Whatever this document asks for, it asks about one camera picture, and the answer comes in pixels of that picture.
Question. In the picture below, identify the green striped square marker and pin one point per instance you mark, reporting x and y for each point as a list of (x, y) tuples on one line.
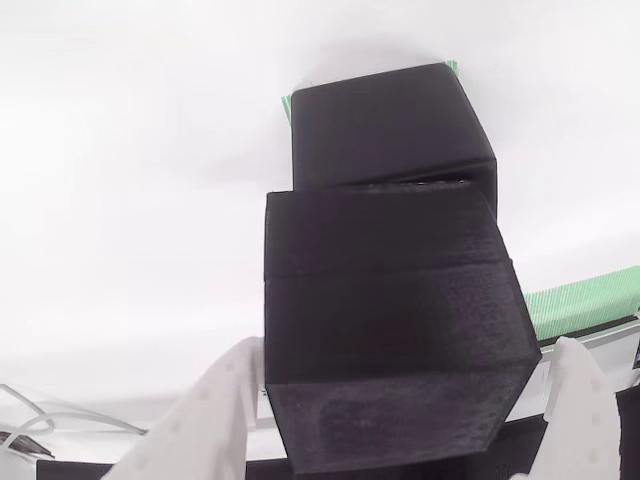
[(286, 107)]

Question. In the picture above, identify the black cube block rough face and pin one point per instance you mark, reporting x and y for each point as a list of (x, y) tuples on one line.
[(390, 325)]

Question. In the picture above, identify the green striped paper strip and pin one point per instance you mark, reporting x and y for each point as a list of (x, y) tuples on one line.
[(580, 305)]

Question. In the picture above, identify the smooth black cube block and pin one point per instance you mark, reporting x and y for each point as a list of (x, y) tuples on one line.
[(380, 130)]

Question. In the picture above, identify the black monitor panel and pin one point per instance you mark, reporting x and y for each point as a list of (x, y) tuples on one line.
[(520, 450)]

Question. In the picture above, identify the grey table edge rail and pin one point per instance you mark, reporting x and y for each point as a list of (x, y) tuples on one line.
[(546, 370)]

